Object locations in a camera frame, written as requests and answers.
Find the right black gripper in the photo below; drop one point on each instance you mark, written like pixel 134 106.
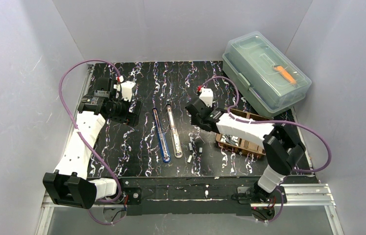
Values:
pixel 192 112

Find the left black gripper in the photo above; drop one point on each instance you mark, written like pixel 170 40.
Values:
pixel 135 112

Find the brown wooden tray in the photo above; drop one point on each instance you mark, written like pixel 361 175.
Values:
pixel 245 147

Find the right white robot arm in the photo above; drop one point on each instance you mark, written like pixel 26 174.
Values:
pixel 282 147

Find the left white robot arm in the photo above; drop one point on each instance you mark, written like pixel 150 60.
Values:
pixel 68 184

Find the pile of staple strips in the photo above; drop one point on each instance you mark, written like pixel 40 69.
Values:
pixel 229 139

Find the black marbled mat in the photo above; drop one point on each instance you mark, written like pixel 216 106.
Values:
pixel 135 151

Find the clear plastic storage box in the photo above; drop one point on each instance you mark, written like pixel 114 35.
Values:
pixel 248 61

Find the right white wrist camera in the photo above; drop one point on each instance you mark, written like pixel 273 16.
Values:
pixel 206 96

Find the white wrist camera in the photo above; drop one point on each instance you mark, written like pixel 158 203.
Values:
pixel 125 89
pixel 206 96

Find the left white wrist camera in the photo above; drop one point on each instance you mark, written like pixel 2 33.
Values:
pixel 125 89

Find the orange handled tool in box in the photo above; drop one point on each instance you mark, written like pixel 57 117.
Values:
pixel 283 72

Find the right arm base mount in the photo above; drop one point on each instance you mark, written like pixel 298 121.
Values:
pixel 266 207

